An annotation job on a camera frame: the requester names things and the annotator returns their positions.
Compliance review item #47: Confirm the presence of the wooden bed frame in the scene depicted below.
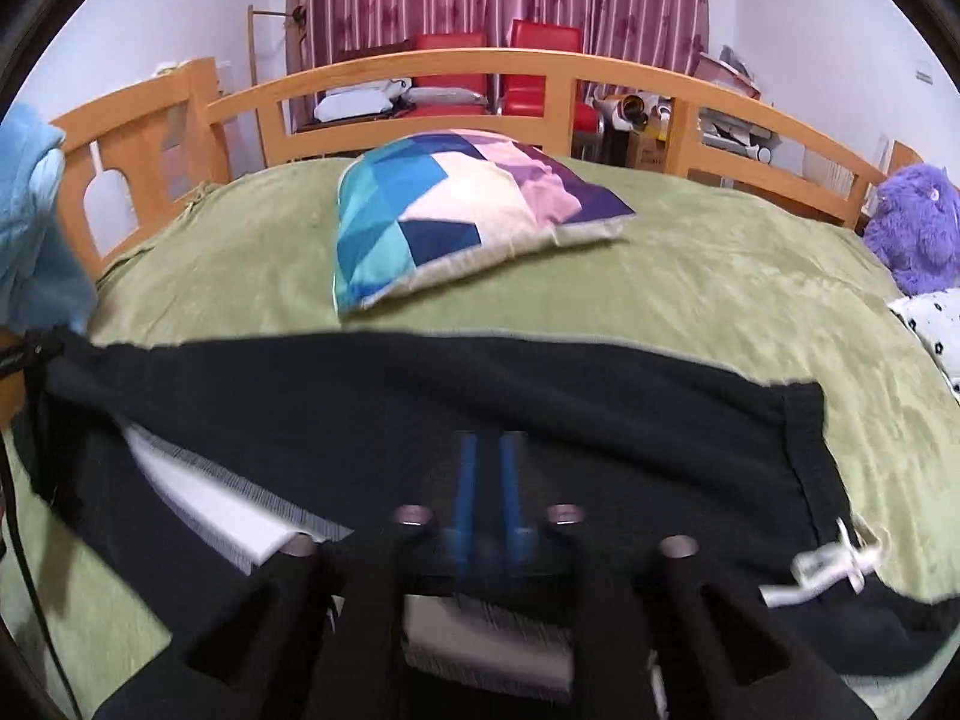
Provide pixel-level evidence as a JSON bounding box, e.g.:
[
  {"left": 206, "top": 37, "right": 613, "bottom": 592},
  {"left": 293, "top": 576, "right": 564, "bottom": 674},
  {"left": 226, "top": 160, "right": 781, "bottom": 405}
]
[{"left": 0, "top": 47, "right": 926, "bottom": 430}]

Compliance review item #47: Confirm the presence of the left red chair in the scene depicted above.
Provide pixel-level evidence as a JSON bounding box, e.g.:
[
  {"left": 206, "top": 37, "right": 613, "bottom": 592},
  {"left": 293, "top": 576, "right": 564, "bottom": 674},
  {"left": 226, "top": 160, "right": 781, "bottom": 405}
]
[{"left": 397, "top": 31, "right": 491, "bottom": 119}]

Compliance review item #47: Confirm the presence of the white black-flower pillow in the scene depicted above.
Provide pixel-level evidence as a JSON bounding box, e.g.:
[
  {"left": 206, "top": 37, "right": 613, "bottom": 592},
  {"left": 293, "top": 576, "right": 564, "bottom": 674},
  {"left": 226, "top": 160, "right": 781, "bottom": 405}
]
[{"left": 889, "top": 288, "right": 960, "bottom": 397}]

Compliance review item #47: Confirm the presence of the green plush bed blanket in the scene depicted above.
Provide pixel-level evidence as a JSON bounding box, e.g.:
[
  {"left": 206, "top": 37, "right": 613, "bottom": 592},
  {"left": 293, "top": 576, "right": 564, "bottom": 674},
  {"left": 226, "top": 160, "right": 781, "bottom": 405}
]
[{"left": 2, "top": 158, "right": 958, "bottom": 718}]

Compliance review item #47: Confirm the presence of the black pants white side stripe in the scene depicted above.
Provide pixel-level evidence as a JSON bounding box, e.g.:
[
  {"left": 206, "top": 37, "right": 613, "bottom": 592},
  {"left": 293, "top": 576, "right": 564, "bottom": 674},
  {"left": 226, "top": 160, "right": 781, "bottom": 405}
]
[{"left": 2, "top": 328, "right": 958, "bottom": 718}]

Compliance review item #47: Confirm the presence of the colourful geometric pillow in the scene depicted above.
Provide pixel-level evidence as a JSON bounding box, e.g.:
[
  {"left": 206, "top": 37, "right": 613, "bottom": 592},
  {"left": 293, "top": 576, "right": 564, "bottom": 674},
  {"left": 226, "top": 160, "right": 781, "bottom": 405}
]
[{"left": 332, "top": 128, "right": 635, "bottom": 314}]

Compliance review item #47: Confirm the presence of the light blue plush blanket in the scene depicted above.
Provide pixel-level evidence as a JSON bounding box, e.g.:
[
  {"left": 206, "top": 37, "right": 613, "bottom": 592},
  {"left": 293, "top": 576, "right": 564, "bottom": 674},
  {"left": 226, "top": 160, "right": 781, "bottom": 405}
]
[{"left": 2, "top": 103, "right": 98, "bottom": 333}]

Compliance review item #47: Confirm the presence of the right red chair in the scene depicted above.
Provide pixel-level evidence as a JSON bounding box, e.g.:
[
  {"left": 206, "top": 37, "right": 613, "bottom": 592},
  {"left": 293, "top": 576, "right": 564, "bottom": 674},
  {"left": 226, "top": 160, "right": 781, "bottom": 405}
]
[{"left": 497, "top": 18, "right": 604, "bottom": 145}]

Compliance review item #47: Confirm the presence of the red chair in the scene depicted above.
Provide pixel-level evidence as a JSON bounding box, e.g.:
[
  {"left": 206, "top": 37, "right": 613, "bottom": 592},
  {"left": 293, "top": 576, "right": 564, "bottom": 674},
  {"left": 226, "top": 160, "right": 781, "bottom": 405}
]
[
  {"left": 497, "top": 18, "right": 604, "bottom": 145},
  {"left": 397, "top": 31, "right": 491, "bottom": 119}
]

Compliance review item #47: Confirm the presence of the purple plush toy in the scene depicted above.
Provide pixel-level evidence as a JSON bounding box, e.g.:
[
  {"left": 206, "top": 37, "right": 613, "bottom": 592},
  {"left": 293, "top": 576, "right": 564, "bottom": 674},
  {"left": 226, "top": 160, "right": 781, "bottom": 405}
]
[{"left": 862, "top": 163, "right": 958, "bottom": 296}]

